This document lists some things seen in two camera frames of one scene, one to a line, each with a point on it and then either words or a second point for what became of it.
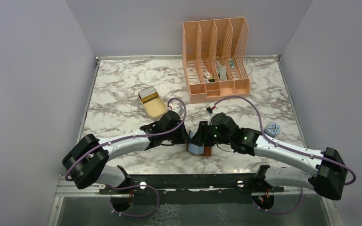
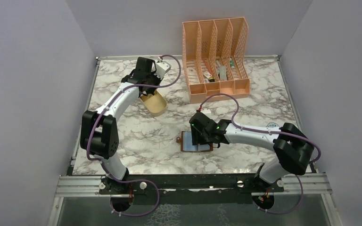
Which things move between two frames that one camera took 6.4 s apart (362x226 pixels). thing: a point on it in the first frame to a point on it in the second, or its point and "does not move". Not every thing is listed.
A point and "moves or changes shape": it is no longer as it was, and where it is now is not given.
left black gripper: x=183 y=138 to x=158 y=80
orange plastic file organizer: x=215 y=58 does not move
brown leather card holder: x=207 y=150 moves or changes shape
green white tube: x=231 y=63 does not move
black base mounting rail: x=198 y=189 does not move
